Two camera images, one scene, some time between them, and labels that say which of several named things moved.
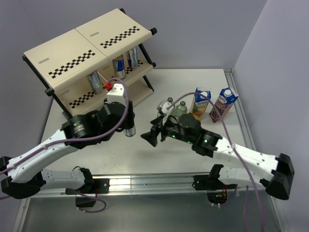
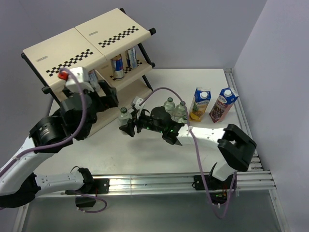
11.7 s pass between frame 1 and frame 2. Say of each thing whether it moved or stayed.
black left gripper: moved
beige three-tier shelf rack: stayed
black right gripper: moved
